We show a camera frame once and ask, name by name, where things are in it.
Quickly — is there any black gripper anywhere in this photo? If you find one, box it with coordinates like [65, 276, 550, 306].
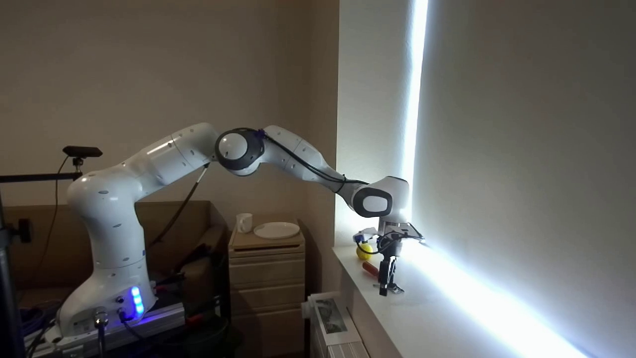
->
[375, 224, 405, 296]

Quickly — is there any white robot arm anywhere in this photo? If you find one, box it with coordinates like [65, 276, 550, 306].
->
[57, 123, 415, 336]

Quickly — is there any light wood nightstand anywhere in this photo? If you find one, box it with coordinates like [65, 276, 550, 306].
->
[228, 217, 306, 358]

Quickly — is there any red screwdriver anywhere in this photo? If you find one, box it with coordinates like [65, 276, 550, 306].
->
[361, 262, 379, 278]

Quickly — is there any yellow ball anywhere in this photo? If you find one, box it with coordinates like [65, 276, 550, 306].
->
[355, 242, 375, 262]

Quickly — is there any white round plate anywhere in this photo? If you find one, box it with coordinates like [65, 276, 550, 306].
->
[252, 221, 300, 240]

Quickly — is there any white ceramic mug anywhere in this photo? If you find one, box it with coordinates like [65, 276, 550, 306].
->
[234, 213, 254, 232]

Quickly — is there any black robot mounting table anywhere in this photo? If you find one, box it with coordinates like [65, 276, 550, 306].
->
[24, 302, 240, 358]

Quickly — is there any tan leather armchair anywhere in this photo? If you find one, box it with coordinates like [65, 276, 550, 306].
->
[4, 201, 226, 310]

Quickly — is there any window roller blind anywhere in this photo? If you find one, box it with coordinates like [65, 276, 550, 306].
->
[413, 0, 636, 358]

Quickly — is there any white wall radiator heater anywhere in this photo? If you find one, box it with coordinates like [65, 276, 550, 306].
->
[302, 292, 369, 358]

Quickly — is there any black camera on stand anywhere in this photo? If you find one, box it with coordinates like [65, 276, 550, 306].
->
[63, 145, 103, 169]

